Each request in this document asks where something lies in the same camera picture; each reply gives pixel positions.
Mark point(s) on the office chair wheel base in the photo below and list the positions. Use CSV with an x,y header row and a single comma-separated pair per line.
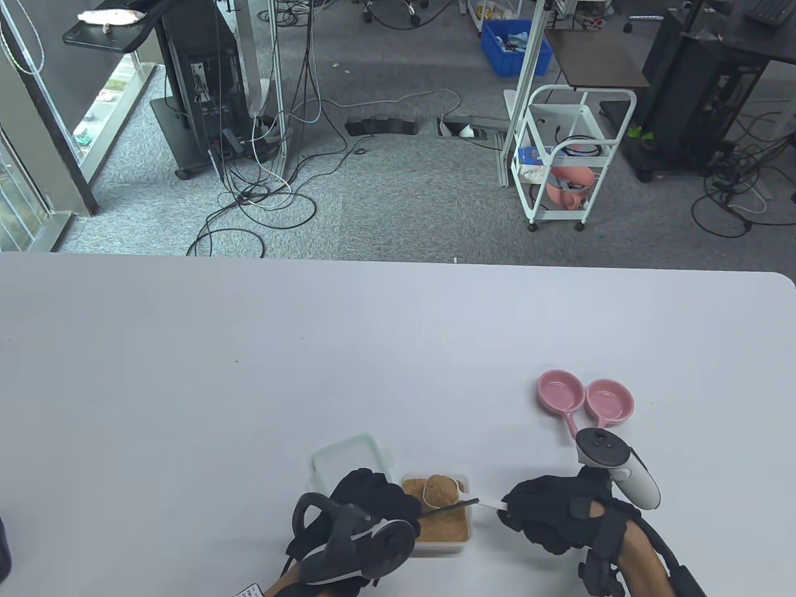
x,y
410,9

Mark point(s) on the black white hand controller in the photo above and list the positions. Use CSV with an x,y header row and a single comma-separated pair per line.
x,y
600,444
373,547

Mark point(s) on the blue plastic bin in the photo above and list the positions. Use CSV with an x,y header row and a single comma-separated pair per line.
x,y
497,59

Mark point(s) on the blue white box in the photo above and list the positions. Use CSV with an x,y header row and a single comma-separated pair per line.
x,y
528,155

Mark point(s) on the black cylindrical object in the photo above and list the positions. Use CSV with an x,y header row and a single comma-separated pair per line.
x,y
4,547

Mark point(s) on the black desk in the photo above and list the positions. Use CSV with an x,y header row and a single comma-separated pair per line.
x,y
765,43

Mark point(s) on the silver metal frame post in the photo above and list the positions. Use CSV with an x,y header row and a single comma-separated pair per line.
x,y
278,74
525,62

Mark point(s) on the clear plastic sugar container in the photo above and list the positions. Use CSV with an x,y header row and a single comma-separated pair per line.
x,y
441,549

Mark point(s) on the small green object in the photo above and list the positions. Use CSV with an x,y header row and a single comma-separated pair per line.
x,y
635,132

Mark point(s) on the black wrist band white label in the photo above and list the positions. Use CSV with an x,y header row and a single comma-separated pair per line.
x,y
249,591
687,581

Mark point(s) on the white plastic coffee spoon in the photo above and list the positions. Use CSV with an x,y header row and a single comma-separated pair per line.
x,y
491,504

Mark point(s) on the person's left forearm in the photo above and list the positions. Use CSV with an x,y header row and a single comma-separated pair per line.
x,y
286,587

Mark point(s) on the black computer rack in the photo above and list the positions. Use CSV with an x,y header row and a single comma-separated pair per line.
x,y
684,74

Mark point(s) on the black wheeled equipment stand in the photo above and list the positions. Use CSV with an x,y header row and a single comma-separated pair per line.
x,y
199,37

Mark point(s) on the grey disposable spoon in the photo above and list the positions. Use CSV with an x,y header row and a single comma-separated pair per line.
x,y
451,507

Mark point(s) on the white rolling cart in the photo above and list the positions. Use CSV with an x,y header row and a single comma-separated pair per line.
x,y
566,118

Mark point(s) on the person's right forearm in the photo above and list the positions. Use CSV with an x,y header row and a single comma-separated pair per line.
x,y
647,559

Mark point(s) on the black power strip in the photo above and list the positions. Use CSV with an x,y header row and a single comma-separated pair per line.
x,y
379,125

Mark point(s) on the brown top stand table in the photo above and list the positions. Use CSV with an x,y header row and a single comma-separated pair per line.
x,y
597,59

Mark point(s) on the black tray shelf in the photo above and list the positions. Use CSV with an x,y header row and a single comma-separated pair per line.
x,y
99,38

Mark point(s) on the grey floor socket box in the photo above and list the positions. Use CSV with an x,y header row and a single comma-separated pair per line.
x,y
472,121

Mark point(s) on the black keyboard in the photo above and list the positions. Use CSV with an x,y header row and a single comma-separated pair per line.
x,y
771,9

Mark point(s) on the white cloth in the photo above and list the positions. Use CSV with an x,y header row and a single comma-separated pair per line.
x,y
112,17

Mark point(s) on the person's left hand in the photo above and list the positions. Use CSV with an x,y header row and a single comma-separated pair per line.
x,y
373,491

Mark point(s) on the person's right hand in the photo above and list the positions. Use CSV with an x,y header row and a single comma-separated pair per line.
x,y
547,510

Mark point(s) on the pink plastic basin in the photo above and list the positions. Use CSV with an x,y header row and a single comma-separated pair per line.
x,y
581,174

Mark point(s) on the clear container lid green seal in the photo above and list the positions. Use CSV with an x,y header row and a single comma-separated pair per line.
x,y
348,454

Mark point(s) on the scooped brown sugar granules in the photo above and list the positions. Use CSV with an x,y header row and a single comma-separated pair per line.
x,y
441,491

